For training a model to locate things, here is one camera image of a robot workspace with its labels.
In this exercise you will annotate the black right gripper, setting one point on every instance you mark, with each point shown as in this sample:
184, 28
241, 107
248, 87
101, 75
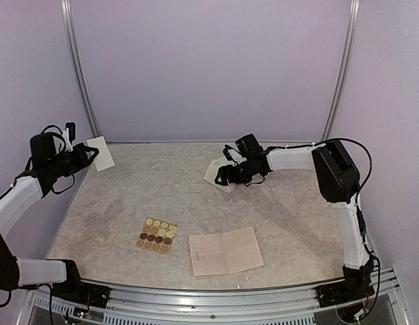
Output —
223, 172

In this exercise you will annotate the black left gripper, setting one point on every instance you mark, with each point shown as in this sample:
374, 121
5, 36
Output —
82, 162

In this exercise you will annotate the cream paper envelope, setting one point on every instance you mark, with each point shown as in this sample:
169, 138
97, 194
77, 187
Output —
212, 171

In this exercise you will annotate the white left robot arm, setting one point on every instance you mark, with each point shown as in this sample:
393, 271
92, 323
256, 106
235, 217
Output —
53, 156

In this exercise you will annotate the round seal sticker sheet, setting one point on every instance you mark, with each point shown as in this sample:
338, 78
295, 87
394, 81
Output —
157, 236

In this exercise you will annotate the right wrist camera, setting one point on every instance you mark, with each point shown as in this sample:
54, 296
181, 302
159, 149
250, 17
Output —
227, 152

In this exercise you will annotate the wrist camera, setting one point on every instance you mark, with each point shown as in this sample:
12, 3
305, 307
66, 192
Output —
69, 135
227, 152

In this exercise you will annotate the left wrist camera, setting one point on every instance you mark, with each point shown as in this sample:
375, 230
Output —
69, 135

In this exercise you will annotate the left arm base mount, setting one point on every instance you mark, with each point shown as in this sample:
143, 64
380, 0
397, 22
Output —
78, 291

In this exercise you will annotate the front aluminium rail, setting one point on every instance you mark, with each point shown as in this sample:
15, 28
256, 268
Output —
279, 305

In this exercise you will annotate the left aluminium corner post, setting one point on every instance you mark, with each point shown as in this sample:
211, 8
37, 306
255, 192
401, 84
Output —
70, 34

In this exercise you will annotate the aluminium corner post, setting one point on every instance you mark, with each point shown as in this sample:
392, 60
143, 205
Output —
70, 34
343, 69

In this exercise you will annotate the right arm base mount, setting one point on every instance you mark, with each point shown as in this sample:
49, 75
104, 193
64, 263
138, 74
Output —
356, 284

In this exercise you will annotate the right aluminium corner post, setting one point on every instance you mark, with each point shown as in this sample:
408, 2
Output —
343, 69

